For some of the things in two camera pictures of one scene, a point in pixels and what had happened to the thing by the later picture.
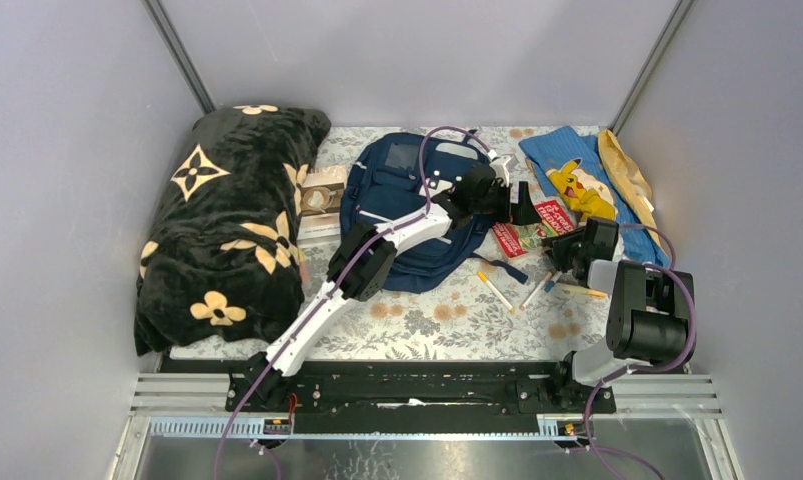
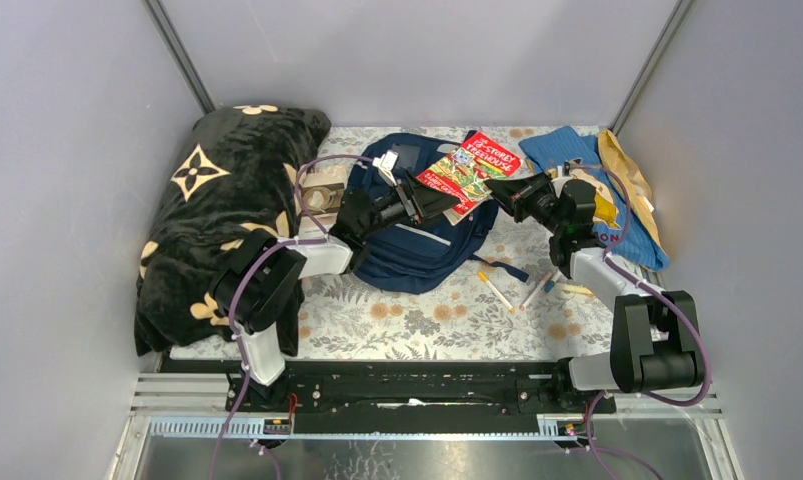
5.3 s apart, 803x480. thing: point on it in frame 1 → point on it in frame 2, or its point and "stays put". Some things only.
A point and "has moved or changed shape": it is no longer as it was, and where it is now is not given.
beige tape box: [321, 199] stays put
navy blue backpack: [395, 176] stays put
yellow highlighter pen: [585, 291] stays put
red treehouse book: [519, 240] has moved or changed shape
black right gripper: [556, 253] → [505, 193]
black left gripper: [507, 201] → [406, 198]
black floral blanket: [223, 260] stays put
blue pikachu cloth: [569, 164] stays put
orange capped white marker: [534, 290] stays put
